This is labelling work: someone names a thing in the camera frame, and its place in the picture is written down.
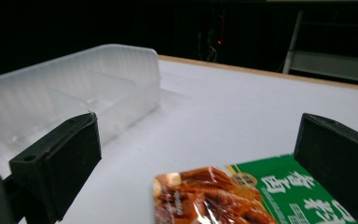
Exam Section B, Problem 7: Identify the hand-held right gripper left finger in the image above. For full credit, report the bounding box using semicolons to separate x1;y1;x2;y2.
8;111;103;224

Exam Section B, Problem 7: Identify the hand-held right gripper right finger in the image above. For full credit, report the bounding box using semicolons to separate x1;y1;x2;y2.
293;112;358;224

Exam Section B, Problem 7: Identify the translucent plastic storage bin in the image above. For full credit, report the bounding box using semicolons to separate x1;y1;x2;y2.
0;43;162;180

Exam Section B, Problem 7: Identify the green and brown snack packet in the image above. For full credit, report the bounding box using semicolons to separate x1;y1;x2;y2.
152;154;358;224

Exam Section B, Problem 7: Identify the grey metal stand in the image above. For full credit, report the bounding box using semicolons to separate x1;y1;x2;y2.
282;8;358;87

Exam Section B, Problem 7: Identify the dark device with red light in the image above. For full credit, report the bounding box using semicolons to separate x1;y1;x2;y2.
197;7;231;63

